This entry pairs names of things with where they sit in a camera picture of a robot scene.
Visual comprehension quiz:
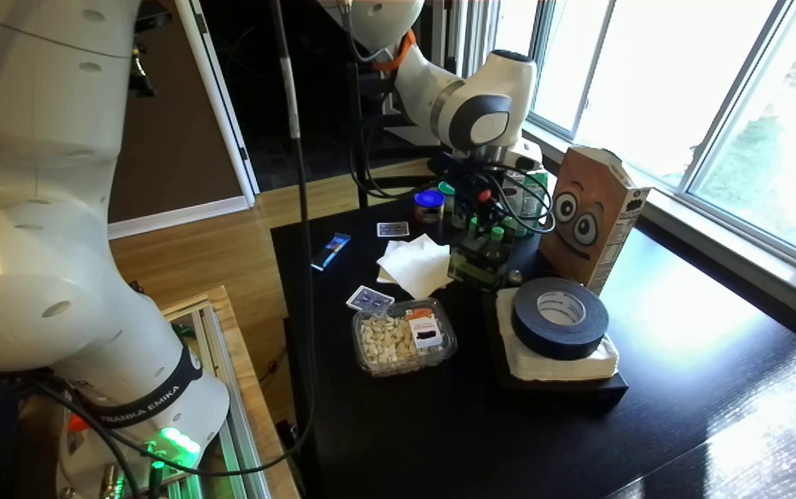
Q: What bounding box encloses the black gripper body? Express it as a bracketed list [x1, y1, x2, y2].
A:
[433, 156, 554, 238]

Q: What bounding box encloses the green capped bottle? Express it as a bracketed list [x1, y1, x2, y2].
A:
[482, 226, 504, 265]

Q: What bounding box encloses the white foreground robot arm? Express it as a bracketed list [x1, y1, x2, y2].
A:
[0, 0, 228, 467]

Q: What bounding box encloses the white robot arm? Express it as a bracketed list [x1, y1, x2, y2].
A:
[317, 0, 540, 168]

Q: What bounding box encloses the brown smiley face box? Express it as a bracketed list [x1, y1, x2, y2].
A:
[540, 148, 648, 295]

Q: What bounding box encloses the white paper napkin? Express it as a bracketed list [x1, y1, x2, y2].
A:
[376, 234, 448, 301]

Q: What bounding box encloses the blue playing card far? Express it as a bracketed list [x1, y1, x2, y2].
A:
[376, 223, 411, 238]

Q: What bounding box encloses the dark blue tape roll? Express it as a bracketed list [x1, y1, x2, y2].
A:
[509, 278, 611, 360]

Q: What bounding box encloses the blue playing card near container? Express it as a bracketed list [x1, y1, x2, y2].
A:
[347, 285, 393, 314]

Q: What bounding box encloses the clear plastic food container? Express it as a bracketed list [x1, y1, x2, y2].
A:
[353, 301, 458, 378]

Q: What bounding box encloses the white foam pad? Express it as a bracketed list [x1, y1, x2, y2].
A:
[497, 288, 618, 382]

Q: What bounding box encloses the black tray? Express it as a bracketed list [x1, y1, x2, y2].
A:
[490, 320, 627, 405]

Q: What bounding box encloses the black hanging cable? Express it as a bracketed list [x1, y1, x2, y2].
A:
[265, 0, 321, 482]

